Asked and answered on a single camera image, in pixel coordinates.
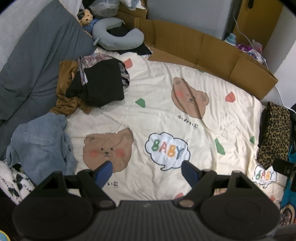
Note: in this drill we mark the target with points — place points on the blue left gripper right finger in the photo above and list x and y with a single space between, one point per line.
191 173

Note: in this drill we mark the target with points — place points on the small plush bear toy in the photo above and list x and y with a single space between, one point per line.
85 17

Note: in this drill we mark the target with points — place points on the light blue denim garment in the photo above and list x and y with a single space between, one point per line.
42 147

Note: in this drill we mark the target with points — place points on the brown cardboard box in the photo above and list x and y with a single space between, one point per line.
177 44

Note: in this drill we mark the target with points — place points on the brown crumpled garment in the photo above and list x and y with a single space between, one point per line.
65 105

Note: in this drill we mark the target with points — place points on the grey-blue blanket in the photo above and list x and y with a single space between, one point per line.
29 78

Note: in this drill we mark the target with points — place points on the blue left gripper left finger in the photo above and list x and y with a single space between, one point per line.
103 173

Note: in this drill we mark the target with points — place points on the cream bear print duvet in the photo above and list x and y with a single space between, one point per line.
170 114

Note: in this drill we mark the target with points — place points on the leopard print garment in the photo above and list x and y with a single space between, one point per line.
274 137

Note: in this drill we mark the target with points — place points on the purple snack packet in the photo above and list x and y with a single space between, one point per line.
254 50

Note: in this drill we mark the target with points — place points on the black bear-pattern shorts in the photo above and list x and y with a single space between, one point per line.
100 79

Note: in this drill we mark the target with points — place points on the black white fuzzy garment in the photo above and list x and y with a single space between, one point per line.
16 185

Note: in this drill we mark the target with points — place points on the clear plastic bag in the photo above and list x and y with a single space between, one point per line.
105 8

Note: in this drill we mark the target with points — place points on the black cloth under pillow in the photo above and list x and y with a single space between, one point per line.
122 31

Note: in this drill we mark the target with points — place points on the teal printed garment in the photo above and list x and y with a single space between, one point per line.
287 205

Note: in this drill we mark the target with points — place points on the blue detergent bottle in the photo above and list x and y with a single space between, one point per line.
231 39

